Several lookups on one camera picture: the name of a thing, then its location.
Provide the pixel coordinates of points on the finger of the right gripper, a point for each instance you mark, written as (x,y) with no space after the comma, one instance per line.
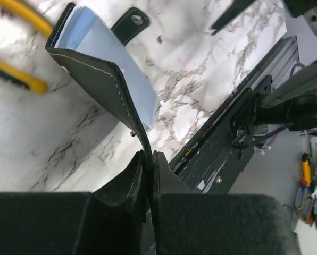
(235,9)

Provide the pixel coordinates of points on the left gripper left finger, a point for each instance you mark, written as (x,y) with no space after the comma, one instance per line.
(107,221)

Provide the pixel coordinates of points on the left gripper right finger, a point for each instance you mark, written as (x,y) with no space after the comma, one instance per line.
(194,223)

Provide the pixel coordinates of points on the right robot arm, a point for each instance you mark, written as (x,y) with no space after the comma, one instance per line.
(292,106)

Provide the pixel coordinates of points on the yellow black pliers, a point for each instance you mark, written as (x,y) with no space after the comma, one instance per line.
(20,24)

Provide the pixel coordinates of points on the black mounting rail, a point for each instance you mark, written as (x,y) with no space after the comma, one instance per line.
(208,163)

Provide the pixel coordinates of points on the aluminium frame rail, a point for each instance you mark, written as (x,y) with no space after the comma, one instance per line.
(277,63)

